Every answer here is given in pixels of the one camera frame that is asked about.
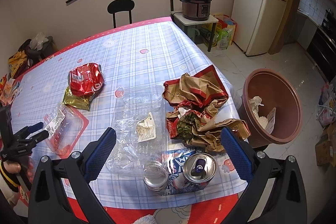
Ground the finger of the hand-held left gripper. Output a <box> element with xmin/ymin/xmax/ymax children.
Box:
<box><xmin>16</xmin><ymin>122</ymin><xmax>45</xmax><ymax>139</ymax></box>
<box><xmin>25</xmin><ymin>130</ymin><xmax>50</xmax><ymax>147</ymax></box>

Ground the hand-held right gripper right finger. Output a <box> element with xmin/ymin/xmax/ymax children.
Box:
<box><xmin>218</xmin><ymin>126</ymin><xmax>308</xmax><ymax>224</ymax></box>

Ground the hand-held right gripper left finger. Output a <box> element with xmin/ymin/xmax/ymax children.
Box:
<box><xmin>28</xmin><ymin>127</ymin><xmax>124</xmax><ymax>224</ymax></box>

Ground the clear tray with red base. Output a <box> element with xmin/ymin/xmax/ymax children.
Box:
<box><xmin>43</xmin><ymin>103</ymin><xmax>90</xmax><ymax>156</ymax></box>

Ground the silver drink can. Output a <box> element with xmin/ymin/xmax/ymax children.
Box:
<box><xmin>183</xmin><ymin>153</ymin><xmax>218</xmax><ymax>190</ymax></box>

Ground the white textured pad packet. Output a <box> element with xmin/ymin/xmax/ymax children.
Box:
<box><xmin>259</xmin><ymin>115</ymin><xmax>271</xmax><ymax>131</ymax></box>

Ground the gold foil wrapper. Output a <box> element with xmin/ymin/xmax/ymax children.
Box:
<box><xmin>62</xmin><ymin>88</ymin><xmax>91</xmax><ymax>111</ymax></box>

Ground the white printed card packaging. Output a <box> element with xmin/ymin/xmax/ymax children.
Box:
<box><xmin>266</xmin><ymin>107</ymin><xmax>277</xmax><ymax>135</ymax></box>

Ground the white paper label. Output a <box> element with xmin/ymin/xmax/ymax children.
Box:
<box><xmin>136</xmin><ymin>112</ymin><xmax>156</xmax><ymax>141</ymax></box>

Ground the white plastic bag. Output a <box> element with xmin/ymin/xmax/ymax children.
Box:
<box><xmin>248</xmin><ymin>96</ymin><xmax>264</xmax><ymax>114</ymax></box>

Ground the dark green wrapper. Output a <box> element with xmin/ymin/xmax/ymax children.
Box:
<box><xmin>177</xmin><ymin>112</ymin><xmax>202</xmax><ymax>139</ymax></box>

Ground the blue white printed wrapper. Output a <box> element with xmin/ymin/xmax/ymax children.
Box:
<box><xmin>163</xmin><ymin>149</ymin><xmax>218</xmax><ymax>195</ymax></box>

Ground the small clear glass jar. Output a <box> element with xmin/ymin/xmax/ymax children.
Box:
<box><xmin>143</xmin><ymin>161</ymin><xmax>168</xmax><ymax>191</ymax></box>

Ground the large clear plastic clamshell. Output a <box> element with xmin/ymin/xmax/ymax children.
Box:
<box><xmin>112</xmin><ymin>84</ymin><xmax>168</xmax><ymax>177</ymax></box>

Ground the crushed red can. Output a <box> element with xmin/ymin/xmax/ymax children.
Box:
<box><xmin>68</xmin><ymin>63</ymin><xmax>104</xmax><ymax>97</ymax></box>

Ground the brown plastic bin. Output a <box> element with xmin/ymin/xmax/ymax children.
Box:
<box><xmin>238</xmin><ymin>68</ymin><xmax>303</xmax><ymax>148</ymax></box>

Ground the brown paper bag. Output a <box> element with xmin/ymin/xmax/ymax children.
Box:
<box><xmin>162</xmin><ymin>65</ymin><xmax>251</xmax><ymax>152</ymax></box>

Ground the person's left forearm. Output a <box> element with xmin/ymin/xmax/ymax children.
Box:
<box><xmin>0</xmin><ymin>165</ymin><xmax>21</xmax><ymax>203</ymax></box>

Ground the person's left hand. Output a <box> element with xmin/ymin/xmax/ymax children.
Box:
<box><xmin>5</xmin><ymin>161</ymin><xmax>21</xmax><ymax>175</ymax></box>

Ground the pile of colourful snack packets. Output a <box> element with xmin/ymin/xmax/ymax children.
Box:
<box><xmin>0</xmin><ymin>74</ymin><xmax>23</xmax><ymax>106</ymax></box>

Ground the yellow snack bag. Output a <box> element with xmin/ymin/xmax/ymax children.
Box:
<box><xmin>8</xmin><ymin>50</ymin><xmax>29</xmax><ymax>78</ymax></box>

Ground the black bag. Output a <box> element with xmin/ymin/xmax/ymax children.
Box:
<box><xmin>25</xmin><ymin>38</ymin><xmax>58</xmax><ymax>63</ymax></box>

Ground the white fluffy cloth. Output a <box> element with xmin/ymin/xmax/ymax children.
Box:
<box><xmin>133</xmin><ymin>215</ymin><xmax>155</xmax><ymax>224</ymax></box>

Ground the clear crumpled plastic bag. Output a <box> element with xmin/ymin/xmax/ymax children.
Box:
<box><xmin>30</xmin><ymin>32</ymin><xmax>51</xmax><ymax>50</ymax></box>

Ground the pile of plastic bags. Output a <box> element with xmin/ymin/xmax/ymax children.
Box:
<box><xmin>316</xmin><ymin>82</ymin><xmax>336</xmax><ymax>127</ymax></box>

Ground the plaid plastic table cover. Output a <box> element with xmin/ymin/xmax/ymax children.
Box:
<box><xmin>10</xmin><ymin>20</ymin><xmax>248</xmax><ymax>210</ymax></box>

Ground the cream refrigerator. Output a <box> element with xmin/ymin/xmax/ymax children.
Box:
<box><xmin>231</xmin><ymin>0</ymin><xmax>293</xmax><ymax>56</ymax></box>

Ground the black kitchen stove unit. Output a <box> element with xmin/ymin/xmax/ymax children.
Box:
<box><xmin>306</xmin><ymin>9</ymin><xmax>336</xmax><ymax>84</ymax></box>

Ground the white side table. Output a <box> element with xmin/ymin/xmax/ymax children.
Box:
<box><xmin>171</xmin><ymin>11</ymin><xmax>219</xmax><ymax>52</ymax></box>

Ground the grey kitchen counter cabinet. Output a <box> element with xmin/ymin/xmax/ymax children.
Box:
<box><xmin>297</xmin><ymin>7</ymin><xmax>319</xmax><ymax>50</ymax></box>

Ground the black chair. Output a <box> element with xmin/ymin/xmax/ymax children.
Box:
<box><xmin>107</xmin><ymin>0</ymin><xmax>135</xmax><ymax>28</ymax></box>

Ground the brown pressure cooker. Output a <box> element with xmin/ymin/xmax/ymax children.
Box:
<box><xmin>180</xmin><ymin>0</ymin><xmax>212</xmax><ymax>21</ymax></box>

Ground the wooden door frame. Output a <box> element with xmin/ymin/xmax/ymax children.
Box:
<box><xmin>268</xmin><ymin>0</ymin><xmax>307</xmax><ymax>55</ymax></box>

